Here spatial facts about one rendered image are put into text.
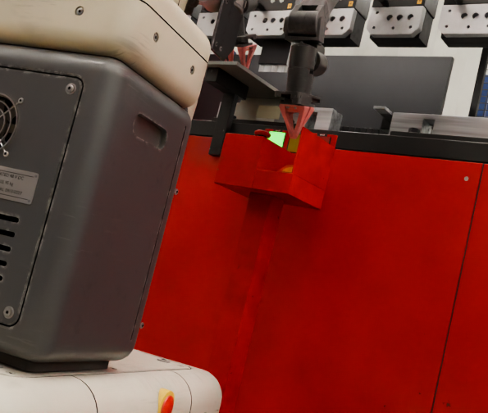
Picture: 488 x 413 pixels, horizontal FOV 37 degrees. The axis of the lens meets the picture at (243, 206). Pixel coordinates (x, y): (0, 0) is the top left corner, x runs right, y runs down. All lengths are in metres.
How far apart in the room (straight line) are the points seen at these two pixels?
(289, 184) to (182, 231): 0.53
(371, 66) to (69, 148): 1.82
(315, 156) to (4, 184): 0.84
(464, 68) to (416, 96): 4.13
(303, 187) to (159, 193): 0.60
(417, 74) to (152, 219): 1.63
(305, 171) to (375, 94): 1.02
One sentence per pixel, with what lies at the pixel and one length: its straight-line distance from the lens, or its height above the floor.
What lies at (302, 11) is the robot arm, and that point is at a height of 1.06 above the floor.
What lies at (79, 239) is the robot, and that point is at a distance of 0.91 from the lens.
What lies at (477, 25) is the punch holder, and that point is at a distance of 1.90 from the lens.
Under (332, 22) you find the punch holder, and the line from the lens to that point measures 2.08.
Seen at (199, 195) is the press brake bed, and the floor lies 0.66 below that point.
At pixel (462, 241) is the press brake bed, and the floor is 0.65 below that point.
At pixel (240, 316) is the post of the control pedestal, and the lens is 1.61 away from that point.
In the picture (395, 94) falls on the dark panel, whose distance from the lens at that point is 2.54.
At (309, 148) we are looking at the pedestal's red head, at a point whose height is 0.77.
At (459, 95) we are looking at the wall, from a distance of 6.54.
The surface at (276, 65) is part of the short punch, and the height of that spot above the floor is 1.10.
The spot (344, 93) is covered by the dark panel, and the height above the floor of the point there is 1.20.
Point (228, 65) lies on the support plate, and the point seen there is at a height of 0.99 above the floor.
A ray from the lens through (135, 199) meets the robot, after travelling 1.00.
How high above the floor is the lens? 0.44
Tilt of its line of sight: 6 degrees up
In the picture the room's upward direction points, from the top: 14 degrees clockwise
